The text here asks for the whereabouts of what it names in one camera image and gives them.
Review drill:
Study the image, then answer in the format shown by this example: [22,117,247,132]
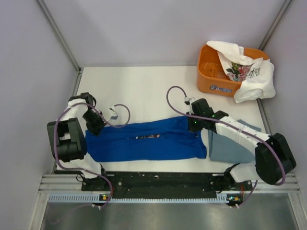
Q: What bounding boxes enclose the orange plastic basket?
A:
[197,45,269,98]

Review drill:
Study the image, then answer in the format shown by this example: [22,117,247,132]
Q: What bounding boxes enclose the white floral t shirt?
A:
[206,41,276,103]

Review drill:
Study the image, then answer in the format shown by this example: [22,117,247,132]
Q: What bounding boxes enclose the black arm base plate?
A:
[81,170,253,198]

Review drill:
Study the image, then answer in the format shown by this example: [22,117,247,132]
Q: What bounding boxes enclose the folded grey blue t shirt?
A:
[208,131,255,164]

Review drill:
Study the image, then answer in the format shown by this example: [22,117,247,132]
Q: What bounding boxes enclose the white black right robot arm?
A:
[185,97,297,190]

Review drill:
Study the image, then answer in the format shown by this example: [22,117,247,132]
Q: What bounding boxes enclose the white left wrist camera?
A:
[108,105,118,120]

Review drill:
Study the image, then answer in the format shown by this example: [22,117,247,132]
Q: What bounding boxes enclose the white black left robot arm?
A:
[47,92,110,191]

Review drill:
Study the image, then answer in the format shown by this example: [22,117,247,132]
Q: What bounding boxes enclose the aluminium frame rail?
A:
[38,173,302,195]

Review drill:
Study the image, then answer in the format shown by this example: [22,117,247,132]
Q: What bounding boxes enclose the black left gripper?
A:
[82,109,108,137]

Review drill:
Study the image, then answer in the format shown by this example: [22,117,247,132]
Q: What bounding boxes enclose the blue printed t shirt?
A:
[85,116,207,162]

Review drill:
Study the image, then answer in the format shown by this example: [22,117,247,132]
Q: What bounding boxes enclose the grey slotted cable duct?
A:
[48,193,243,204]

